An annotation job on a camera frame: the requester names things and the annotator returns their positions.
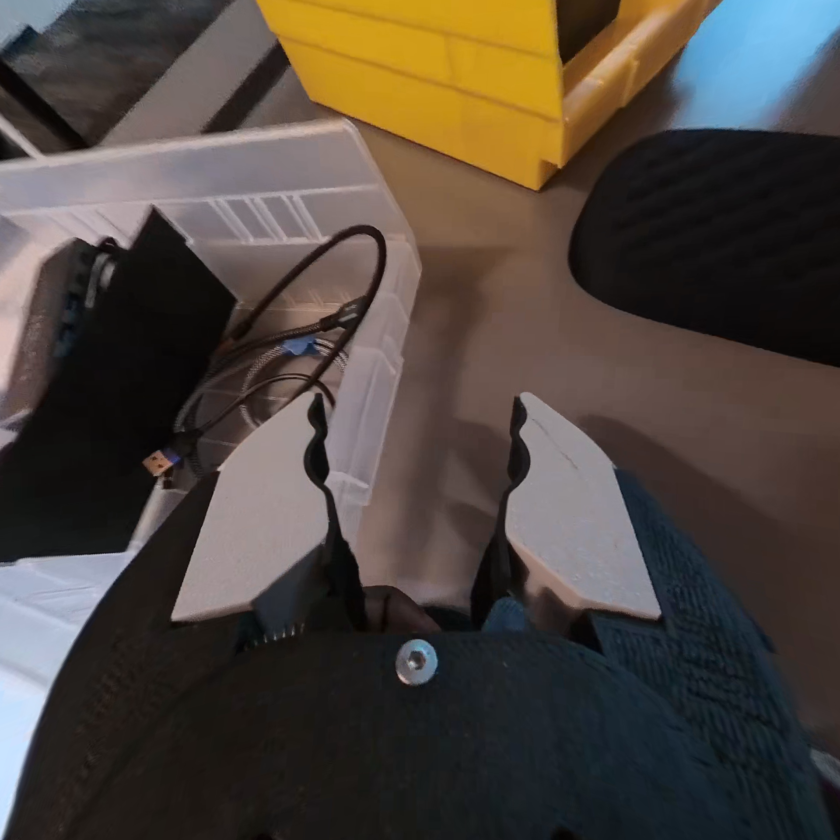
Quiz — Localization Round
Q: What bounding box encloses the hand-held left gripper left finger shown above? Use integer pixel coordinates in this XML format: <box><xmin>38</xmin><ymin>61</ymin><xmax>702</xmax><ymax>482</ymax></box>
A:
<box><xmin>171</xmin><ymin>392</ymin><xmax>365</xmax><ymax>624</ymax></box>

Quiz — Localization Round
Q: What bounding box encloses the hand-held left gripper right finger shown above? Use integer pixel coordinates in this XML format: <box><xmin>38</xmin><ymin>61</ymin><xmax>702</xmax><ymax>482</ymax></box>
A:
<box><xmin>471</xmin><ymin>392</ymin><xmax>662</xmax><ymax>621</ymax></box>

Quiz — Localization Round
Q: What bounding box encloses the black long usb hub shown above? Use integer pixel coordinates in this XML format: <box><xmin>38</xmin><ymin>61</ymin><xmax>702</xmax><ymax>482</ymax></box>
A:
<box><xmin>13</xmin><ymin>236</ymin><xmax>126</xmax><ymax>401</ymax></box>

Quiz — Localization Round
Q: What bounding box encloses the clear plastic bin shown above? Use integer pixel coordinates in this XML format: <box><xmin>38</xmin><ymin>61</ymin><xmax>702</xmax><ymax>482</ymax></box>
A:
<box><xmin>0</xmin><ymin>118</ymin><xmax>423</xmax><ymax>697</ymax></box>

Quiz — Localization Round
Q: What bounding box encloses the yellow plastic bin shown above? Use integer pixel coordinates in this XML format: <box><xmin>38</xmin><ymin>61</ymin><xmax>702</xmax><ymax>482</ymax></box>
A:
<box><xmin>255</xmin><ymin>0</ymin><xmax>723</xmax><ymax>191</ymax></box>

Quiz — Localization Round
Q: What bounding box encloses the black bin divider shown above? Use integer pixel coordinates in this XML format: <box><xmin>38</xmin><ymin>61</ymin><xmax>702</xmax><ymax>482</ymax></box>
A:
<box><xmin>0</xmin><ymin>206</ymin><xmax>238</xmax><ymax>564</ymax></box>
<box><xmin>554</xmin><ymin>0</ymin><xmax>623</xmax><ymax>63</ymax></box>

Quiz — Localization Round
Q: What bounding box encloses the black mouse pad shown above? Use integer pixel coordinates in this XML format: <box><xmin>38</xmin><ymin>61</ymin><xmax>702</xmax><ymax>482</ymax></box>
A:
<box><xmin>567</xmin><ymin>128</ymin><xmax>840</xmax><ymax>368</ymax></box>

